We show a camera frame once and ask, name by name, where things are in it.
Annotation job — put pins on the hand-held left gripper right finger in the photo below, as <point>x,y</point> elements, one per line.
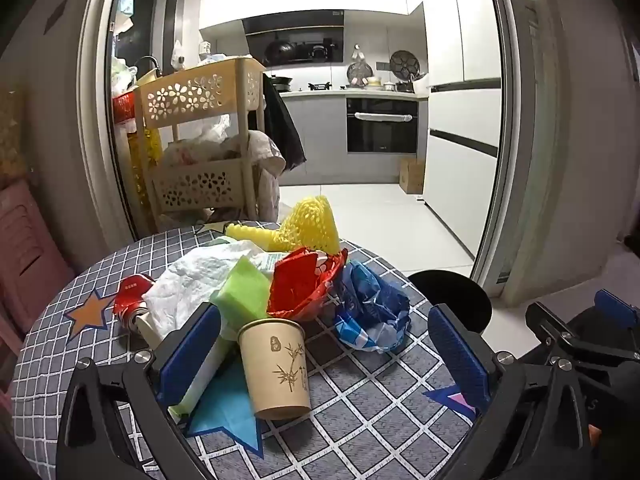
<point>457,350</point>

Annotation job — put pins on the blue plastic bag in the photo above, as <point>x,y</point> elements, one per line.
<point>372,310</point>

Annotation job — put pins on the yellow mesh bag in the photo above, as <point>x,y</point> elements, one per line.
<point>140,160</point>

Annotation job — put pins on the white and green bottle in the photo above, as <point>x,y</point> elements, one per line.
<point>200,380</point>

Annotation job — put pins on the black trash bin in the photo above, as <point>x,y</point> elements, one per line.
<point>450,295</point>

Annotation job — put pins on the grey sliding door frame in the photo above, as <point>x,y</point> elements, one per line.
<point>517,160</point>

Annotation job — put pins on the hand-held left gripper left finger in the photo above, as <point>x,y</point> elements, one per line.
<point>192,345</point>

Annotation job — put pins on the round black flower pan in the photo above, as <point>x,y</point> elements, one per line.
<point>405,65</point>

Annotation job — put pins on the white bags on cart shelf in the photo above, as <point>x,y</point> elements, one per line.
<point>200,145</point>

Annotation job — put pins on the large yellow foam net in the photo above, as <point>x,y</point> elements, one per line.
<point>310,227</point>

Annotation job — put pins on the brown bamboo print paper cup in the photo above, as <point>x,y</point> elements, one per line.
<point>275,360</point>

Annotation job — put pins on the green snack packet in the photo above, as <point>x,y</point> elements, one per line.
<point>245,292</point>

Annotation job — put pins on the yellow sponge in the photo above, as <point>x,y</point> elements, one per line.
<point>250,235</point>

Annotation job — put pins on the gas stove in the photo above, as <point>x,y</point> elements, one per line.
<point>320,85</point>

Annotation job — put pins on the pink plastic stool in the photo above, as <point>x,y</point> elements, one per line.
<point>30,245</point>

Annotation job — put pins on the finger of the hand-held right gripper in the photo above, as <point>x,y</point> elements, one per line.
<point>616,306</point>
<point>550,324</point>

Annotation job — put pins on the white refrigerator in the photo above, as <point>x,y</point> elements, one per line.
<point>460,170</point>

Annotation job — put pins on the kitchen counter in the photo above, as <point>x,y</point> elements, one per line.
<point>330,94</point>

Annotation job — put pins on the black wok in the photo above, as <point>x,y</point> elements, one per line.
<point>280,81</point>

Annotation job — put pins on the beige plastic storage cart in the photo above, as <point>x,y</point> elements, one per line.
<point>200,95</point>

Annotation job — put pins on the beige hanging cloth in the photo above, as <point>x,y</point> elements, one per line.
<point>265,160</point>

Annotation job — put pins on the black hanging cloth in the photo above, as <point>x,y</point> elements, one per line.
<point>282,125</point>

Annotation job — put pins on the cardboard box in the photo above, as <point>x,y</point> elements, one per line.
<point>412,175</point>

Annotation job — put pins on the round metal strainer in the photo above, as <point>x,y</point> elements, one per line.
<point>360,70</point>

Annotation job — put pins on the white plastic bag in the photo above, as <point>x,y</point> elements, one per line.
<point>195,275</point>

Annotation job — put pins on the red plastic basin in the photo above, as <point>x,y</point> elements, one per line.
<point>122,105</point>

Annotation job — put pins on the grey checked star tablecloth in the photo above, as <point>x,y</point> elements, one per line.
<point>375,410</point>

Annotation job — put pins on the grey lower cabinets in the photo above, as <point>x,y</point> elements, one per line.
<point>315,140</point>

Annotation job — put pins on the black built-in oven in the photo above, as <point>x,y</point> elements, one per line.
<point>382,135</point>

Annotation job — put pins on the crushed red drink can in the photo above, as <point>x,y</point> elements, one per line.
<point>127,300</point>

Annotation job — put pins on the black range hood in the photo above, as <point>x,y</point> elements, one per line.
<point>295,25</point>

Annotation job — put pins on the red plastic bag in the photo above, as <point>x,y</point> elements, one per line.
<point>300,285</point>

